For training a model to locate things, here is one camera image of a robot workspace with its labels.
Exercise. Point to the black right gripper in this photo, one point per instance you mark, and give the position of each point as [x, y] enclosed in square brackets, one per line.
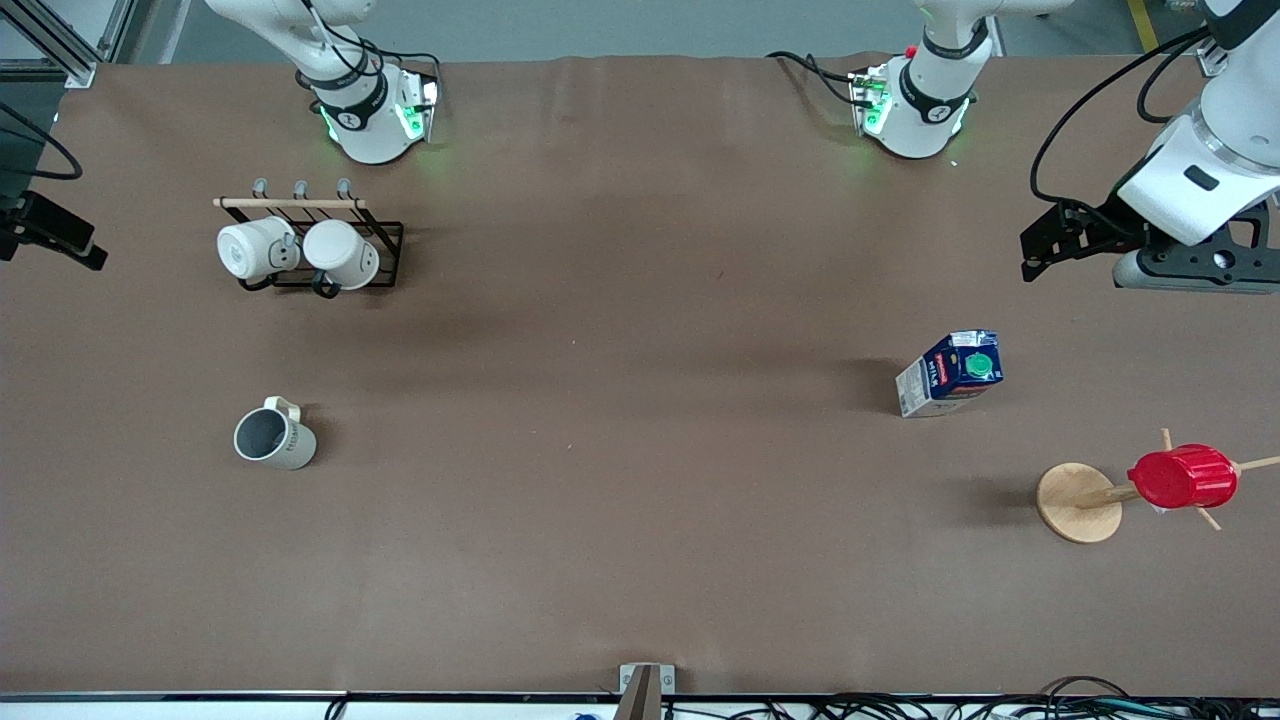
[28, 222]

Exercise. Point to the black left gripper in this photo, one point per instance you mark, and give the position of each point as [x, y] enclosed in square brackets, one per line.
[1102, 232]

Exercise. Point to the blue milk carton green cap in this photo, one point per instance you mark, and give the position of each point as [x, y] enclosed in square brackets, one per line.
[945, 375]

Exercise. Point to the cream mug with grey inside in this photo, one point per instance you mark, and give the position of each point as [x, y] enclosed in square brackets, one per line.
[285, 440]

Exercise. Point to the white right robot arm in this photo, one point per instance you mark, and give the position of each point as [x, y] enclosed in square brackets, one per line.
[365, 120]

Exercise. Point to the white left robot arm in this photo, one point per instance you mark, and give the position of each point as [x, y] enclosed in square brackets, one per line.
[920, 105]

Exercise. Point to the red plastic cup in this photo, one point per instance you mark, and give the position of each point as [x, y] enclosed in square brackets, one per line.
[1185, 478]

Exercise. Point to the white ceramic mug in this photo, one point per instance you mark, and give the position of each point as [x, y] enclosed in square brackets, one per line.
[248, 250]
[342, 252]

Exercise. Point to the wooden mug tree stand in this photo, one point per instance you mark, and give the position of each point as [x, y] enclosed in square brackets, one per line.
[1075, 505]

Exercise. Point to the aluminium frame profile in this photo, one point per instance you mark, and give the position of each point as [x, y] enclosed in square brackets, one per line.
[75, 60]

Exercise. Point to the metal table edge bracket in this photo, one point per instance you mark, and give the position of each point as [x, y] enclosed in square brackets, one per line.
[646, 685]

